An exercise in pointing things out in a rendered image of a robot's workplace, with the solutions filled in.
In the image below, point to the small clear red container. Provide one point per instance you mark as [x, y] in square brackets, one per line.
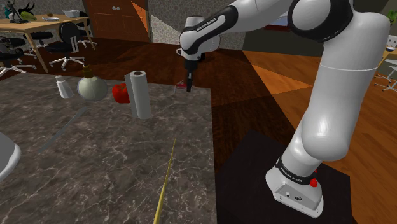
[179, 86]

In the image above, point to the dark robot stand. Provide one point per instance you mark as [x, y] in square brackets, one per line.
[248, 186]

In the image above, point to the brown wooden double door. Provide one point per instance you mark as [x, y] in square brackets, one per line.
[114, 21]

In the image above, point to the long grey knife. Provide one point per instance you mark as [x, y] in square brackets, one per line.
[63, 128]

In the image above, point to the white salt shaker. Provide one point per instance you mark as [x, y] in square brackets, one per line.
[64, 88]

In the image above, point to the thin yellow stick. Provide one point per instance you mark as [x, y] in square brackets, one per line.
[166, 183]

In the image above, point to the white paper towel roll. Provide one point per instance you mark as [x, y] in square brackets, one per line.
[140, 96]

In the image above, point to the wooden dining table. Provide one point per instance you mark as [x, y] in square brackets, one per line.
[37, 25]

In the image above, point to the white rounded object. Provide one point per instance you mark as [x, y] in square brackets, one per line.
[7, 156]

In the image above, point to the red bell pepper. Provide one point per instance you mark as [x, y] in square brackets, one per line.
[120, 93]

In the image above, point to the round pale green vase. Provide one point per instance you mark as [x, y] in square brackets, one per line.
[92, 88]

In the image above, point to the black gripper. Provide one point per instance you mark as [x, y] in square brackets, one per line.
[189, 65]

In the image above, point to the black office chair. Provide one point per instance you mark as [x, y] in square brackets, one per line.
[42, 35]
[84, 37]
[68, 32]
[9, 56]

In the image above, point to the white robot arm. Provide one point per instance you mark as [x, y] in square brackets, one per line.
[338, 102]

